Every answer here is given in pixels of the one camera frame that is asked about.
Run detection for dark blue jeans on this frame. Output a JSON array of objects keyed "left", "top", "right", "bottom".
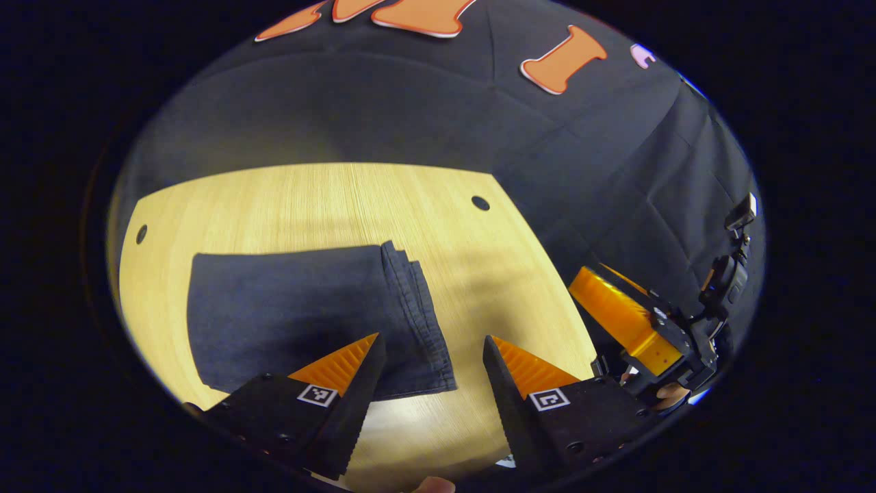
[{"left": 186, "top": 240, "right": 458, "bottom": 401}]

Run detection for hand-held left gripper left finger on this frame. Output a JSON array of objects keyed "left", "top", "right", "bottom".
[{"left": 198, "top": 333, "right": 387, "bottom": 480}]

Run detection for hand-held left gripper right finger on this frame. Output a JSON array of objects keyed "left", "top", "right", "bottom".
[{"left": 482, "top": 335, "right": 654, "bottom": 480}]

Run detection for black backdrop cloth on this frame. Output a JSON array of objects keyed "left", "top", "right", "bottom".
[{"left": 113, "top": 0, "right": 764, "bottom": 357}]

